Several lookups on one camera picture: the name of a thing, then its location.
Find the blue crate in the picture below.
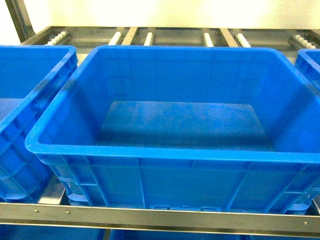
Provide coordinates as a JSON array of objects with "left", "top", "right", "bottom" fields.
[
  {"left": 109, "top": 229, "right": 248, "bottom": 240},
  {"left": 240, "top": 235, "right": 320, "bottom": 240},
  {"left": 0, "top": 224, "right": 105, "bottom": 240},
  {"left": 0, "top": 45, "right": 78, "bottom": 203},
  {"left": 25, "top": 45, "right": 320, "bottom": 214},
  {"left": 294, "top": 48, "right": 320, "bottom": 91}
]

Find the blue lower crate middle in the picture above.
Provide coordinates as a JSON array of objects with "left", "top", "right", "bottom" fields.
[{"left": 109, "top": 229, "right": 248, "bottom": 240}]

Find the steel shelf rack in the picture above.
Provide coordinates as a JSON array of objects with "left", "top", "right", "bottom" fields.
[{"left": 0, "top": 0, "right": 320, "bottom": 238}]

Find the blue lower crate right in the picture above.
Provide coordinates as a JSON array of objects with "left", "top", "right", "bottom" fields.
[{"left": 240, "top": 235, "right": 320, "bottom": 240}]

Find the blue lower crate left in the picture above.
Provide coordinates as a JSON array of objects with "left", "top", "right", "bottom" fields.
[{"left": 0, "top": 224, "right": 105, "bottom": 240}]

